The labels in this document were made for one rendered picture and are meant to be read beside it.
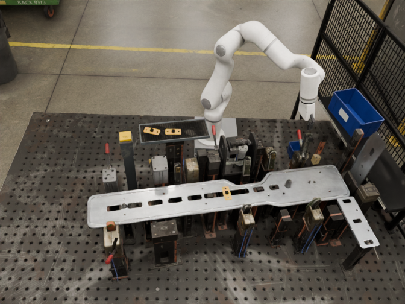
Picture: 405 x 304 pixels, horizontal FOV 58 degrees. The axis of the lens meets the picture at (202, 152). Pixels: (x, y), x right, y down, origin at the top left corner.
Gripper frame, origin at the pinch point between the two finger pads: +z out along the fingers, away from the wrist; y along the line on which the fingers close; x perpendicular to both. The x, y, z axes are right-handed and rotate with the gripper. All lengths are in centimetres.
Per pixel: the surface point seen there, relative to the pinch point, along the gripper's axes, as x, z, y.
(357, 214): 12, 34, 40
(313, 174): 0.9, 28.5, 12.3
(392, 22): 177, 63, -178
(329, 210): -0.2, 32.9, 34.1
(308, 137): -0.6, 6.4, 4.9
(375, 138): 27.5, 3.1, 20.1
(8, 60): -215, 38, -243
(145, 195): -91, 12, 10
